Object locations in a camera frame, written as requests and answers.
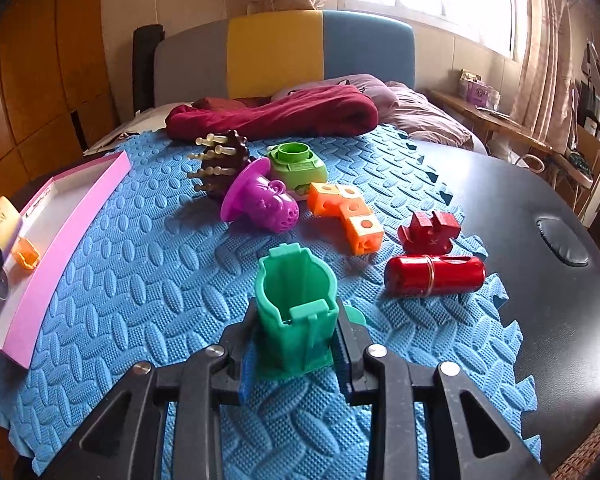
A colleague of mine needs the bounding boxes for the pink shallow cardboard box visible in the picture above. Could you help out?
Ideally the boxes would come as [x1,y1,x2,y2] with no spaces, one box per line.
[0,151,132,370]

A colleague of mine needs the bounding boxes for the red metallic cylinder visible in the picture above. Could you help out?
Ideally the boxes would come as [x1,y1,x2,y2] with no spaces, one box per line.
[384,254,487,297]

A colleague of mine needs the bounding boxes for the lime green white toy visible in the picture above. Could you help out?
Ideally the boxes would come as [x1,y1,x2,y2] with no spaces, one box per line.
[266,142,328,196]

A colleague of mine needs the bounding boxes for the blue foam puzzle mat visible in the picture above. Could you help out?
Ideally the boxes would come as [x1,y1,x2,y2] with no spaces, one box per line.
[0,122,541,480]

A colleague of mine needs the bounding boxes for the grey yellow blue headboard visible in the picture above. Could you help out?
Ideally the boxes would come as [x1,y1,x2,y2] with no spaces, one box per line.
[152,10,415,108]

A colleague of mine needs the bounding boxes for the orange plastic scoop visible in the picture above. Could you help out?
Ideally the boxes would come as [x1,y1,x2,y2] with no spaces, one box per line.
[12,238,41,271]

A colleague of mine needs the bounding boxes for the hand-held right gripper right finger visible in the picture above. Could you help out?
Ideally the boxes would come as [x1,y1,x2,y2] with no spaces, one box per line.
[332,298,551,480]

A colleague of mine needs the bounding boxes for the wooden side desk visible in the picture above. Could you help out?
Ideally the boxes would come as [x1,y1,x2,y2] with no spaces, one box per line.
[425,87,551,161]

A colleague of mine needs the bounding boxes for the dark red puzzle piece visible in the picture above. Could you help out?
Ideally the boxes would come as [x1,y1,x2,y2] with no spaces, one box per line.
[397,210,460,255]

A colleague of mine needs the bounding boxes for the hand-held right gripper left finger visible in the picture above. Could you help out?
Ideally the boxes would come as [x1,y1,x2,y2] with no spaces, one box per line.
[50,301,259,480]

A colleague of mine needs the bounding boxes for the wooden wardrobe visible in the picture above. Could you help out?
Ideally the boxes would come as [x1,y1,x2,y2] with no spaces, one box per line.
[0,0,121,196]

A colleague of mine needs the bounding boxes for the purple plastic toy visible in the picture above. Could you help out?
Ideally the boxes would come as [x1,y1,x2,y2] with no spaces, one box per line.
[220,156,300,233]

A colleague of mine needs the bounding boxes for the cat print pillow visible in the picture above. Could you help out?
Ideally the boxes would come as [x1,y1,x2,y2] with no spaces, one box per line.
[272,74,488,153]

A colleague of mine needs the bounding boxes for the brown pegged massage comb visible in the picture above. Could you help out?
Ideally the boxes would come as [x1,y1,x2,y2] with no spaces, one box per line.
[187,130,251,201]

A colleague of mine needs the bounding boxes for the black stereo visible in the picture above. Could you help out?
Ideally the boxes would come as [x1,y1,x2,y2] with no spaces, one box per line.
[575,80,600,151]

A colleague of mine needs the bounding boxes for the maroon blanket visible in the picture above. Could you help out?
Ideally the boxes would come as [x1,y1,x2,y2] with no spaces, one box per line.
[165,85,380,142]

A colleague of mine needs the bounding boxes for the pink storage box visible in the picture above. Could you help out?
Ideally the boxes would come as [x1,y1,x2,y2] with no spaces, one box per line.
[459,70,501,108]

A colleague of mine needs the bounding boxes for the green plastic toy plunger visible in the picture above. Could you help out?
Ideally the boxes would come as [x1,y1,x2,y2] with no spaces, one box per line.
[254,242,366,380]

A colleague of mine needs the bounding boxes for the orange linked cubes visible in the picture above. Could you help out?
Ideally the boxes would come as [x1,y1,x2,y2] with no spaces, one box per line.
[306,182,385,255]

